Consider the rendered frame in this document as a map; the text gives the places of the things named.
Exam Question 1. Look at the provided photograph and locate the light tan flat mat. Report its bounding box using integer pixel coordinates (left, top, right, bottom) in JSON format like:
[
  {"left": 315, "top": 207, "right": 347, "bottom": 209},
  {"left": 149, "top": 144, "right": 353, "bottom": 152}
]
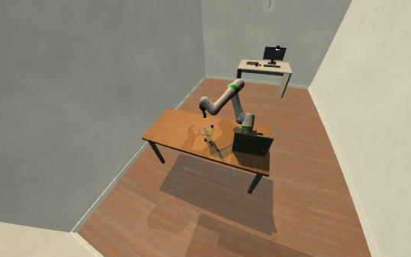
[{"left": 201, "top": 127, "right": 213, "bottom": 136}]

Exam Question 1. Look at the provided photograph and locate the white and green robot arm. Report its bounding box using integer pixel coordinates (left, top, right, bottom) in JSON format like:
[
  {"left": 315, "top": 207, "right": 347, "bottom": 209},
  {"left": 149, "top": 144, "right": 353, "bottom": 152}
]
[{"left": 200, "top": 79, "right": 263, "bottom": 135}]

